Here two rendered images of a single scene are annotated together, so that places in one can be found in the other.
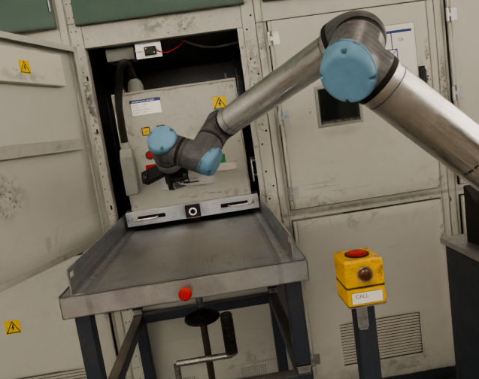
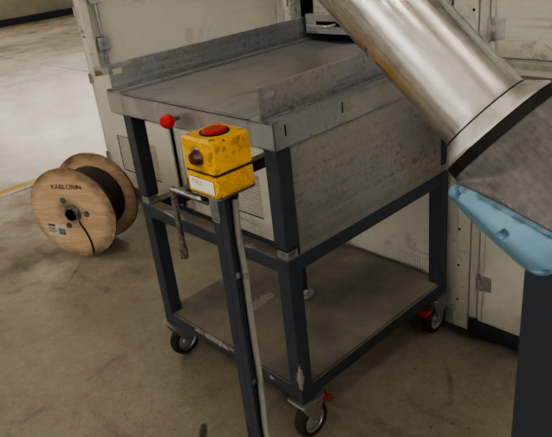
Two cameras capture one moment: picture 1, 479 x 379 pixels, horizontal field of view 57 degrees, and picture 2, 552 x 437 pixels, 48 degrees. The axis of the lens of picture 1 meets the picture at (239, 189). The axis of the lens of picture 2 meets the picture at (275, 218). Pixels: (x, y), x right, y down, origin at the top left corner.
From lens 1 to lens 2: 1.08 m
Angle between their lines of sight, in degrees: 52
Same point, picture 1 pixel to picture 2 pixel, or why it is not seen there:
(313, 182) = (533, 16)
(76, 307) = (116, 103)
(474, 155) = (355, 28)
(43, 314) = not seen: hidden behind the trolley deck
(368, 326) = (218, 221)
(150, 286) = (156, 103)
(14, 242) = (143, 26)
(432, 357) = not seen: outside the picture
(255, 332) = (418, 213)
